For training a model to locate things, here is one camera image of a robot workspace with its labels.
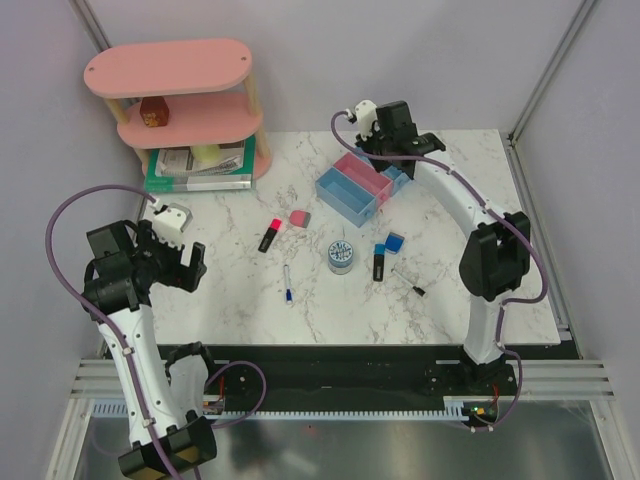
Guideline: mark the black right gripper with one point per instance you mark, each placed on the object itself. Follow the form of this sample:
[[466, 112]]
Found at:
[[367, 143]]

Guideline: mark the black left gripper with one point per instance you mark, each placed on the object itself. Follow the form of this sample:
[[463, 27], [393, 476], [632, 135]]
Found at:
[[180, 275]]

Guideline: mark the purple plastic drawer box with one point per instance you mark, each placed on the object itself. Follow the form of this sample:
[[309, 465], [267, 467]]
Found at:
[[397, 177]]

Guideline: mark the light blue end drawer box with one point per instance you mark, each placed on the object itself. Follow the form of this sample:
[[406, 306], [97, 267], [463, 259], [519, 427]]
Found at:
[[346, 197]]

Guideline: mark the pink cap black highlighter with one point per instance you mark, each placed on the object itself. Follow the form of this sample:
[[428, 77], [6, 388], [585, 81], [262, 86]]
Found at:
[[270, 235]]

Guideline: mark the blue and grey eraser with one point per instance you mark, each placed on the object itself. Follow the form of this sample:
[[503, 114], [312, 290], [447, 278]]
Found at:
[[394, 243]]

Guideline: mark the blue cap black highlighter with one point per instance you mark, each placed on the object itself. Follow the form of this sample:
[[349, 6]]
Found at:
[[378, 262]]

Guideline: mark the pink and grey eraser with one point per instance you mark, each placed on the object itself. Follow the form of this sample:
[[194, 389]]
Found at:
[[300, 218]]

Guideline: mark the blue round cleaning gel jar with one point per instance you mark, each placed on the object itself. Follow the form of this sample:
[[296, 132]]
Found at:
[[340, 257]]

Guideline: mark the white pen black cap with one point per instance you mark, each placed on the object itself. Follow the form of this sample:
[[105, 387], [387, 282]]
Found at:
[[412, 286]]

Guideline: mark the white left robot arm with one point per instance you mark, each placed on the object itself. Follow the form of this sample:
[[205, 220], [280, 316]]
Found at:
[[168, 432]]

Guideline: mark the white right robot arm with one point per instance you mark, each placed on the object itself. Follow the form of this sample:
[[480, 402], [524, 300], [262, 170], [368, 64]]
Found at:
[[498, 251]]

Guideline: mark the white pen blue cap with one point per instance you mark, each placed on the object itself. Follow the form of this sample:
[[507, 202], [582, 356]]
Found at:
[[288, 287]]

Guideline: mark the green and white book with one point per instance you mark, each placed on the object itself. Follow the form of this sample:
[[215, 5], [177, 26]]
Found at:
[[239, 180]]

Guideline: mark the spiral notebook with papers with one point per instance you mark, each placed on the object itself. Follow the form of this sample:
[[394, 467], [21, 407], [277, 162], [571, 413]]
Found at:
[[180, 162]]

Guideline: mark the pale yellow cup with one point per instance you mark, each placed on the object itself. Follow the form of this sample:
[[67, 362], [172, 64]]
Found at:
[[206, 153]]

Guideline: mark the brown printed box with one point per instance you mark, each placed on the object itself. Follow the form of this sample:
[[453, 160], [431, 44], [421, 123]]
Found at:
[[154, 111]]

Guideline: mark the pink three-tier wooden shelf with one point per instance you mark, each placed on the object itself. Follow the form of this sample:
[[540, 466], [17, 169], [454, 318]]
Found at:
[[208, 84]]

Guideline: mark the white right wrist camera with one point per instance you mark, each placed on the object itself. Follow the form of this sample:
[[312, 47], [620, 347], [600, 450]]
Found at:
[[363, 115]]

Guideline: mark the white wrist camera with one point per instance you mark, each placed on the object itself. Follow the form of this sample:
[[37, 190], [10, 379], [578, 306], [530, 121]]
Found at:
[[169, 222], [363, 115]]

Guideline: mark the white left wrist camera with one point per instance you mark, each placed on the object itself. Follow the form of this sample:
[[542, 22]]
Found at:
[[169, 222]]

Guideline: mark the aluminium frame profile rails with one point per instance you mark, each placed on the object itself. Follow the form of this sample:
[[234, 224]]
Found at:
[[544, 380]]

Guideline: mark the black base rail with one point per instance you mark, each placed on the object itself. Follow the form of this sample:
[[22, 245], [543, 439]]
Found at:
[[331, 378]]

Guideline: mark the white cable comb strip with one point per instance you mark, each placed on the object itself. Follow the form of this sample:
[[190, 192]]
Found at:
[[451, 411]]

